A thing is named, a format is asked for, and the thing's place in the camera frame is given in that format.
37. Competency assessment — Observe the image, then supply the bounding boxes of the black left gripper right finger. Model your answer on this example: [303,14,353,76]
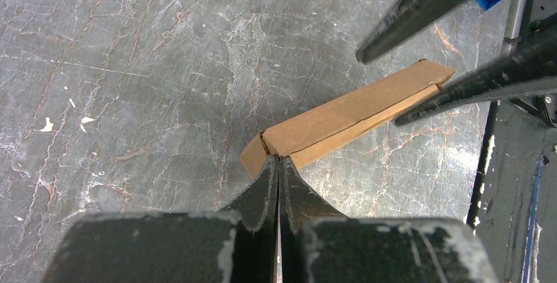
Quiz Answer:
[279,158,497,282]

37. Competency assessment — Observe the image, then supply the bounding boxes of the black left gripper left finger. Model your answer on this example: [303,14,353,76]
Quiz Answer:
[43,156,280,282]

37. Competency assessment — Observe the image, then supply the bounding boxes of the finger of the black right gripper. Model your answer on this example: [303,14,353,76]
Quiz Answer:
[394,41,556,126]
[355,0,466,64]

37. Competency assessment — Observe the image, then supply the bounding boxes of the brown cardboard box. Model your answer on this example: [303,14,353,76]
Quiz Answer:
[240,59,456,179]

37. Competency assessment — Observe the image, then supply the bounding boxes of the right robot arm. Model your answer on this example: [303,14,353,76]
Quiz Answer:
[356,0,556,127]

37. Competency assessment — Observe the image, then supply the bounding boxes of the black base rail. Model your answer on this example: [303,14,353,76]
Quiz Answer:
[466,101,556,282]

